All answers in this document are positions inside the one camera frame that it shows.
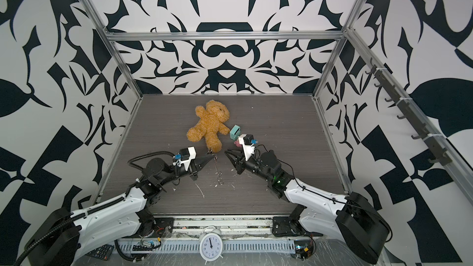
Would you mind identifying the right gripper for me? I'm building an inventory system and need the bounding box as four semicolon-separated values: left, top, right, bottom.
226;148;275;184

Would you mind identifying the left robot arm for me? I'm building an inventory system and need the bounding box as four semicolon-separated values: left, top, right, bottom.
14;147;216;266

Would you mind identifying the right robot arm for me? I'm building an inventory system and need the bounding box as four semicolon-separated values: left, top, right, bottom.
225;149;392;265

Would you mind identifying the teal toy block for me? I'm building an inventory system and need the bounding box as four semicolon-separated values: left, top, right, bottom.
230;125;241;141

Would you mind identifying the brown teddy bear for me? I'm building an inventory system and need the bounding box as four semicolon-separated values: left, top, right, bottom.
187;100;230;153

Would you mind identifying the white alarm clock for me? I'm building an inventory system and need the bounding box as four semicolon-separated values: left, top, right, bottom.
199;226;224;262

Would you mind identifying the small circuit board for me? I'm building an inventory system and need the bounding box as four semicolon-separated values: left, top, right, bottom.
133;240;162;251

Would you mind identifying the green electronics module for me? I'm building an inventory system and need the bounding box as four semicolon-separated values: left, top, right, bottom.
293;243;316;261

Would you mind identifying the black remote control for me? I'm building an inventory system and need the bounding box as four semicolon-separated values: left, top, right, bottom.
86;244;115;261

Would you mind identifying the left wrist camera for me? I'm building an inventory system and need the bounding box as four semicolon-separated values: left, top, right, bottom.
173;147;197;171

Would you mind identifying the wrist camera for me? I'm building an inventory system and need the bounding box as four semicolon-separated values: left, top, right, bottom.
173;147;197;171
238;134;257;161

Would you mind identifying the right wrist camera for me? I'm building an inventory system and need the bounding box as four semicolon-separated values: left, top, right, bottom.
238;134;257;161

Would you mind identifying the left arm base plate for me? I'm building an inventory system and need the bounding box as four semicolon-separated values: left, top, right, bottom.
143;217;174;238

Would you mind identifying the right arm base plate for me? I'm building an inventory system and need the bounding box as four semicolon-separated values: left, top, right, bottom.
272;217;314;237

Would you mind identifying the white cable duct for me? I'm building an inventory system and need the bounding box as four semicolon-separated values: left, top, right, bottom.
118;240;299;254

